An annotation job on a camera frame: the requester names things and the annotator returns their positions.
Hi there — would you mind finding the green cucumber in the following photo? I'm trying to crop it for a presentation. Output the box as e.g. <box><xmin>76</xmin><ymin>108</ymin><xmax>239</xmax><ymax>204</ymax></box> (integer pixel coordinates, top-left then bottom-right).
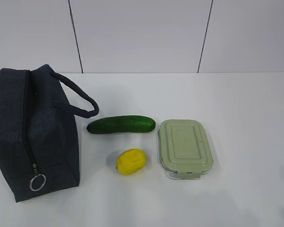
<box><xmin>87</xmin><ymin>115</ymin><xmax>156</xmax><ymax>134</ymax></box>

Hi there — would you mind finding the yellow lemon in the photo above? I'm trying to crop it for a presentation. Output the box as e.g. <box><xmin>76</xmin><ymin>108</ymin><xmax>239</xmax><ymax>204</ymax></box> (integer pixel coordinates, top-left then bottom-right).
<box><xmin>116</xmin><ymin>148</ymin><xmax>146</xmax><ymax>175</ymax></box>

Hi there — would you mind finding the glass container green lid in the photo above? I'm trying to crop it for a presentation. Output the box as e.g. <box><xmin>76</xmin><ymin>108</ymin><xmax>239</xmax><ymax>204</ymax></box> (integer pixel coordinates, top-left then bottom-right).
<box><xmin>158</xmin><ymin>120</ymin><xmax>213</xmax><ymax>180</ymax></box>

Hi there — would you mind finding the dark blue lunch bag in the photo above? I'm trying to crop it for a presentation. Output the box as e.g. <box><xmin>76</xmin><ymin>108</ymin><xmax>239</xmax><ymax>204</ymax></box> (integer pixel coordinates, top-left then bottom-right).
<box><xmin>0</xmin><ymin>64</ymin><xmax>99</xmax><ymax>202</ymax></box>

